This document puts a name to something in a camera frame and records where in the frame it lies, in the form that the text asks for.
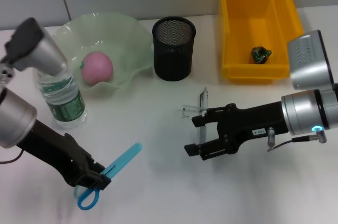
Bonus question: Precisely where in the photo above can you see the dark left gripper cable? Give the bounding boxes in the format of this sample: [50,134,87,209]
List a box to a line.
[0,149,25,165]

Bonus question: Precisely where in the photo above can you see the black mesh pen holder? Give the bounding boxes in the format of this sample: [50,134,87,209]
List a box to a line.
[152,16,198,82]

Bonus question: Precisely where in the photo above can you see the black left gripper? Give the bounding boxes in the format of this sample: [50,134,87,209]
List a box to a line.
[15,119,111,191]

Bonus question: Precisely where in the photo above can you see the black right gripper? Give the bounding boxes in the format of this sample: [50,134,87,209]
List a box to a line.
[184,101,289,162]

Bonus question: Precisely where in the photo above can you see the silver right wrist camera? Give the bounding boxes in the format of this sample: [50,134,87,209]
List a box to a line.
[287,30,335,91]

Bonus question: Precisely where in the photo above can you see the blue scissors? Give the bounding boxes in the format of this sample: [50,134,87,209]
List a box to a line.
[73,142,143,211]

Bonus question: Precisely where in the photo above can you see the green label water bottle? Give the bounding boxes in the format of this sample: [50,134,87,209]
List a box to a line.
[38,72,88,129]

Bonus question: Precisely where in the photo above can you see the transparent plastic ruler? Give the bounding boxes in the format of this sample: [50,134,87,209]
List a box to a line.
[181,104,204,119]

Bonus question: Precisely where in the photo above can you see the green plastic wrapper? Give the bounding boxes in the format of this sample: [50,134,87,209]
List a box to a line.
[250,46,273,64]

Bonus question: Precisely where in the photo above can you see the pink peach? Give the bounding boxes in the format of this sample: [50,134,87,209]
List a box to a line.
[80,51,114,85]

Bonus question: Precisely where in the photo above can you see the silver ballpoint pen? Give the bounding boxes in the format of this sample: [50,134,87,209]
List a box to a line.
[198,87,210,144]

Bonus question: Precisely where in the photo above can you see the grey right gripper cable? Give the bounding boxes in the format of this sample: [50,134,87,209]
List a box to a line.
[266,126,327,153]

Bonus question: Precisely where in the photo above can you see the yellow plastic storage bin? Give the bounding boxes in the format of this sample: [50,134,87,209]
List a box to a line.
[218,0,304,85]

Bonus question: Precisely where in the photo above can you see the pale green glass fruit plate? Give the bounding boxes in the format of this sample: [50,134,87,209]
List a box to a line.
[51,12,154,92]

